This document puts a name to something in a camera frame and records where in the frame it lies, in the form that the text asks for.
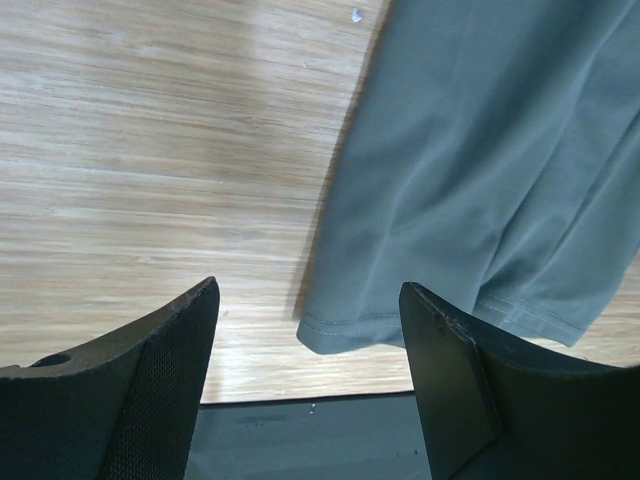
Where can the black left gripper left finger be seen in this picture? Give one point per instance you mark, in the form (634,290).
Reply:
(121,406)

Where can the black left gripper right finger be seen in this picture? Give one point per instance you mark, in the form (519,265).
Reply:
(495,406)

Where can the dark grey t shirt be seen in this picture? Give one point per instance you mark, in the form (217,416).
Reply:
(493,158)

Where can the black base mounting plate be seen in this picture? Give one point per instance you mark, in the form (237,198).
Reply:
(357,437)

